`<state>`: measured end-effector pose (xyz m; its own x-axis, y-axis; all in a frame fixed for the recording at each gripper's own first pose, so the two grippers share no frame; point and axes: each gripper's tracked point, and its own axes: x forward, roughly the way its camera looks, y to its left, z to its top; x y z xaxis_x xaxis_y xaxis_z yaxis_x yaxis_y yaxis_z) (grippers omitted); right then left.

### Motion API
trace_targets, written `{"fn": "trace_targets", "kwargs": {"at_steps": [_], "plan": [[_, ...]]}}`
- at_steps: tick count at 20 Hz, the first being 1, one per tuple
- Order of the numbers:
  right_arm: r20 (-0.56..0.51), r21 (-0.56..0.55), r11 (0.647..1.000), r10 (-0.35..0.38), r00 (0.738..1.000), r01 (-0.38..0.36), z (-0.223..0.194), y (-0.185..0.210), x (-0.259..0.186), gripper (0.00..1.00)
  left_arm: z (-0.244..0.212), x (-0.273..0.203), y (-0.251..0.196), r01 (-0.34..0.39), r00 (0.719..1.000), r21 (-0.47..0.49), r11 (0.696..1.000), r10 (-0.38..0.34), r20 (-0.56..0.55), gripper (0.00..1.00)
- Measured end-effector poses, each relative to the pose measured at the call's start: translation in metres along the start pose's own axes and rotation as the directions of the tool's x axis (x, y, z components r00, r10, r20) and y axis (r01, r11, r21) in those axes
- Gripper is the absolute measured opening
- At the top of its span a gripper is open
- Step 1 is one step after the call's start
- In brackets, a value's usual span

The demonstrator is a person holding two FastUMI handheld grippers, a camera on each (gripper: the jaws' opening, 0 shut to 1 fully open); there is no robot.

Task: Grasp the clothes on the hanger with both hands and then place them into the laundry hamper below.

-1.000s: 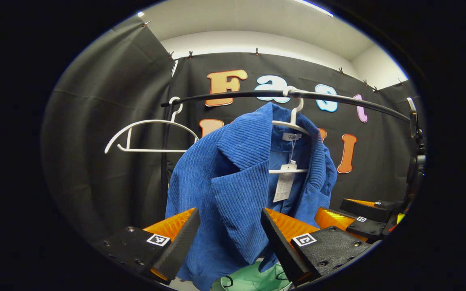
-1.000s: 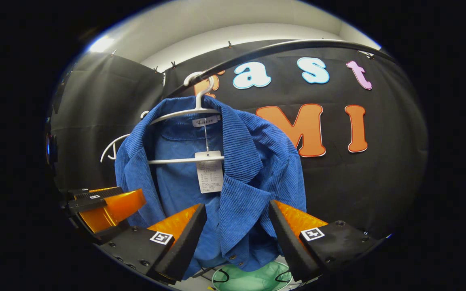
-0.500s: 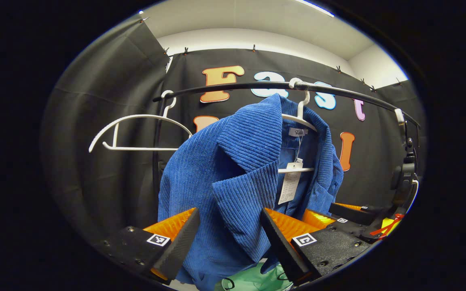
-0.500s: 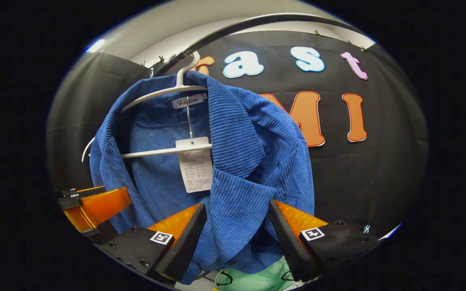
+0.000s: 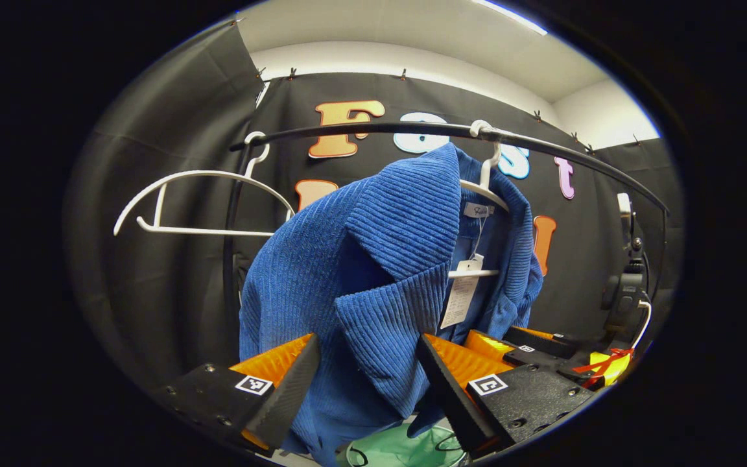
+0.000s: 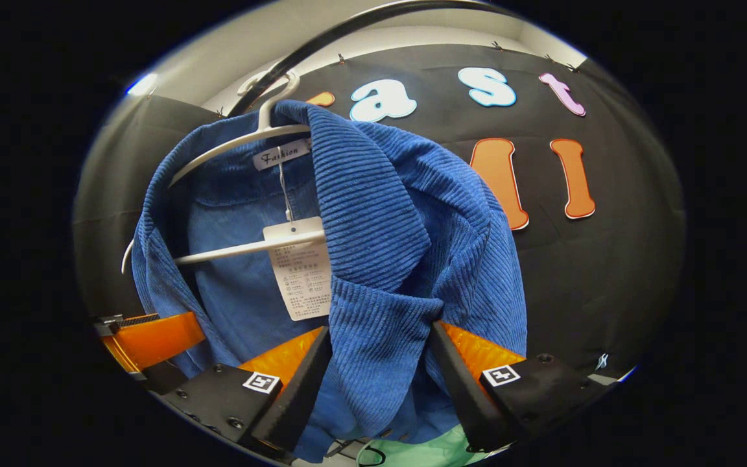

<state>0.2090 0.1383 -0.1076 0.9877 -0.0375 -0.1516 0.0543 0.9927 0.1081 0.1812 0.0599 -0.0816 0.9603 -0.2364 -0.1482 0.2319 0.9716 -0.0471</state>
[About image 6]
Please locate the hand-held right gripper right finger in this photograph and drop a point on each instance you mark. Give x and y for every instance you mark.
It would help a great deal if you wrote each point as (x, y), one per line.
(467, 389)

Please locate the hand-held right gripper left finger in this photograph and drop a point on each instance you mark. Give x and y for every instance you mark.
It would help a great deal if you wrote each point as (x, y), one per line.
(299, 389)

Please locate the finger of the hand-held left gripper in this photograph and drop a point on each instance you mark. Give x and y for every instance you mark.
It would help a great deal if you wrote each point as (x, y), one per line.
(159, 337)

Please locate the white plastic clothes hanger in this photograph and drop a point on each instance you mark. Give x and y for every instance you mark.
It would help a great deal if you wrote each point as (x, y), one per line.
(263, 120)

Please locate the black metal clothes rack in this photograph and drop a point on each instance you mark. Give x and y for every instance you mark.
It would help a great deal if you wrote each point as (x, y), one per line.
(321, 42)

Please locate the small light blue tie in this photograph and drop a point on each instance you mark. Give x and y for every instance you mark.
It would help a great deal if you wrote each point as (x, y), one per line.
(602, 361)

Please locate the black backdrop cloth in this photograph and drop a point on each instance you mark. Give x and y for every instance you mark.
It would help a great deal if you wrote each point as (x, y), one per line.
(607, 279)

